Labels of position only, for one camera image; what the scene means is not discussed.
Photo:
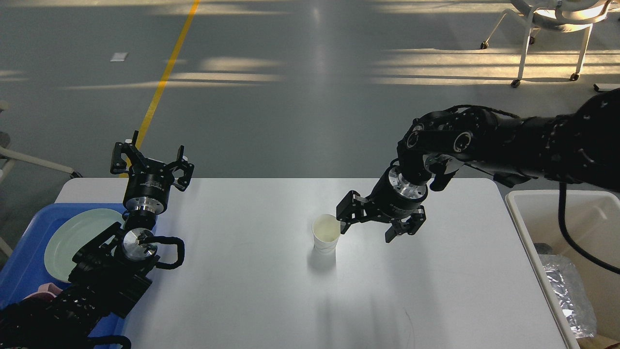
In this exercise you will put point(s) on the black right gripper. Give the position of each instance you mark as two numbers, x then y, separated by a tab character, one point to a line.
393	199

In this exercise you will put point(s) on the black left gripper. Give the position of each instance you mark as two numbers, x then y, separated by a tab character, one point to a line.
149	185

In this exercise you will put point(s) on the white paper cup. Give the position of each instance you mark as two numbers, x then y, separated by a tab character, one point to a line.
326	230

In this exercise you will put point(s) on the light green plate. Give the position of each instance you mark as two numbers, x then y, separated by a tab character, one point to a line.
73	235

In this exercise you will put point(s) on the pink mug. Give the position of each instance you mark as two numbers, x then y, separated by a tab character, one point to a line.
46	292

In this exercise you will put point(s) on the foil container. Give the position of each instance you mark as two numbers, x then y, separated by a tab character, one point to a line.
570	294

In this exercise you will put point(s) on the brown paper bag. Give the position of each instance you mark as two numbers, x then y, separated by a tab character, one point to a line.
598	342

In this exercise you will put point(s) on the foil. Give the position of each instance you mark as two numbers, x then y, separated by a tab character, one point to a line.
543	249

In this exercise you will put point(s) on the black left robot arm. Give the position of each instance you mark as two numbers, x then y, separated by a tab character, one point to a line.
111	271

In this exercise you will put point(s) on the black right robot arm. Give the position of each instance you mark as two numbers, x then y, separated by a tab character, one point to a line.
571	149

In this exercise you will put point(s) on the clear floor plate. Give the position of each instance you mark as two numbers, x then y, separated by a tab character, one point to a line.
444	164
416	164

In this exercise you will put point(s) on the white floor marker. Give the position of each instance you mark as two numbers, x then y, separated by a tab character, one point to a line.
118	57

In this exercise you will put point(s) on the blue plastic tray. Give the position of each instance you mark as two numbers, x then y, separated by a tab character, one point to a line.
25	270

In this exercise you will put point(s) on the white plastic bin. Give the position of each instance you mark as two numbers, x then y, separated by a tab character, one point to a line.
593	221

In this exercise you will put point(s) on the white office chair right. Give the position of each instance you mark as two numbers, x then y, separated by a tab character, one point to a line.
563	16

